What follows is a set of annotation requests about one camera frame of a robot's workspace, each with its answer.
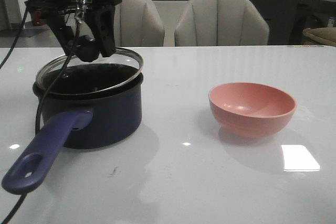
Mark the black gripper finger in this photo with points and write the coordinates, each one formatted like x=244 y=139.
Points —
x=62 y=32
x=101 y=23

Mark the glass lid blue knob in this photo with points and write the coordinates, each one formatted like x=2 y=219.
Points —
x=88 y=73

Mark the beige cushion seat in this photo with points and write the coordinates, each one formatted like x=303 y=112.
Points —
x=320 y=36

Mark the dark blue saucepan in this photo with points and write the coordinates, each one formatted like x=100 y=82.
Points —
x=77 y=124

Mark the left grey upholstered chair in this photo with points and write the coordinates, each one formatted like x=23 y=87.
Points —
x=137 y=24

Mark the grey upholstered chair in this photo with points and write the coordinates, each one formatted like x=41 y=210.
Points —
x=137 y=24
x=221 y=23

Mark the pink plastic bowl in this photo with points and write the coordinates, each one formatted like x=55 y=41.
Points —
x=251 y=110

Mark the right grey upholstered chair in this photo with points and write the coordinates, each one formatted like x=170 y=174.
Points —
x=221 y=23

